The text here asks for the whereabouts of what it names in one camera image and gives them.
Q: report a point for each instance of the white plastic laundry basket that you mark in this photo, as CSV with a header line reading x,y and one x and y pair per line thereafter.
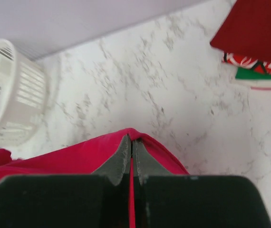
x,y
22,95

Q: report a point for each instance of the dark red folded shirt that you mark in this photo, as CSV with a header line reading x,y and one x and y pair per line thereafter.
x,y
246,30

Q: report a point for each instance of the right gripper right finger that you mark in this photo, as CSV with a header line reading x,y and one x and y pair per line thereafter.
x,y
145,164

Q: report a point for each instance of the crimson red t shirt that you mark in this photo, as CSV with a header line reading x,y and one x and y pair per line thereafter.
x,y
87,156

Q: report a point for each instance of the red patterned folded shirt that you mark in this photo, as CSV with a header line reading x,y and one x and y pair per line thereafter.
x,y
258,66

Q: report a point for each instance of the green folded shirt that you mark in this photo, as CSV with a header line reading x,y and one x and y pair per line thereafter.
x,y
246,74

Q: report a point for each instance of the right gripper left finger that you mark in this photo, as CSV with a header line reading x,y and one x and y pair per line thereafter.
x,y
118,164

